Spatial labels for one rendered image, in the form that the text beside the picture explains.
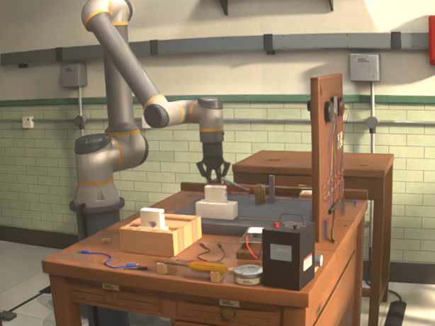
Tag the white fuse holder base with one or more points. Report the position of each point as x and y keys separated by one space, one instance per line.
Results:
x=217 y=210

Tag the small meter on wooden base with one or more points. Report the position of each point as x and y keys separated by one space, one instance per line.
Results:
x=253 y=238

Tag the grey knife switch lever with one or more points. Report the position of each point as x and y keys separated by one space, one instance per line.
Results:
x=234 y=184

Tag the brass switch contact clip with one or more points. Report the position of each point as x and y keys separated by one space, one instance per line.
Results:
x=260 y=194

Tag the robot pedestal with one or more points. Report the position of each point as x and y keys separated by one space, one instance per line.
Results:
x=102 y=224

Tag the round grey tin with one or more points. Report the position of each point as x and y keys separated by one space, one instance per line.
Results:
x=248 y=273

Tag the dark round selector switch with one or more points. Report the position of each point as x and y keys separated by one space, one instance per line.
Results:
x=329 y=110

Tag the black floor power strip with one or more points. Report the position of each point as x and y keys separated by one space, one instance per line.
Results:
x=396 y=314

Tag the small wooden block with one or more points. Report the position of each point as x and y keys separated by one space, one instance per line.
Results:
x=217 y=277
x=174 y=267
x=161 y=268

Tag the upright wooden panel board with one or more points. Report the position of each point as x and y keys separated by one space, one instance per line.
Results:
x=319 y=153

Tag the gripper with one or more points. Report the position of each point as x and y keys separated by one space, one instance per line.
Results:
x=212 y=153

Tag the light wooden trough box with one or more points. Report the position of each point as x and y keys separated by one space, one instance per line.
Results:
x=153 y=239

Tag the red wall box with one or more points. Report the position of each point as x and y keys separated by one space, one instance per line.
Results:
x=432 y=40

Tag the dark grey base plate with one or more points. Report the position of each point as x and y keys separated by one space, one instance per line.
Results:
x=272 y=210

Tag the blue test lead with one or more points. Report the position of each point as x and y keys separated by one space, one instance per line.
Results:
x=108 y=263

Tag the grey wall junction box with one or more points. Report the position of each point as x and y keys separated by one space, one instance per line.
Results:
x=364 y=67
x=73 y=75

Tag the grey upright post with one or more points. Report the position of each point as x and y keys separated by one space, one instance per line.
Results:
x=271 y=190

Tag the small brown round disc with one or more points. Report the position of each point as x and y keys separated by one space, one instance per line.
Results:
x=105 y=240

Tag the brown wooden side table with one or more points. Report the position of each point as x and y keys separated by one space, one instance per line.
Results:
x=367 y=170

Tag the brown wooden workbench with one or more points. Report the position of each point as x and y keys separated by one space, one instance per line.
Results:
x=306 y=299

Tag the black test lead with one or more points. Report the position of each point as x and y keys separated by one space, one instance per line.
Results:
x=204 y=253

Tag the grey wall conduit pipe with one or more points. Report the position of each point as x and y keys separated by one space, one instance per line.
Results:
x=372 y=122

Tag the white fuse carrier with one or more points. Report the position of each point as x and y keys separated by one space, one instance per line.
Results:
x=215 y=193
x=151 y=217

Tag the black meter box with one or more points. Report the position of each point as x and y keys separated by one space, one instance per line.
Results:
x=285 y=258

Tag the black probe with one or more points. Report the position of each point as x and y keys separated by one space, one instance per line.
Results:
x=139 y=268

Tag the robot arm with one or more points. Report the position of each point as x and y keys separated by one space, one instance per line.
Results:
x=115 y=68

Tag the grey metal cylinder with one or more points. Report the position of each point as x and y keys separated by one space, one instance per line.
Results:
x=318 y=260

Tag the white wall socket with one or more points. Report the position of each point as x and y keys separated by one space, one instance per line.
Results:
x=28 y=122

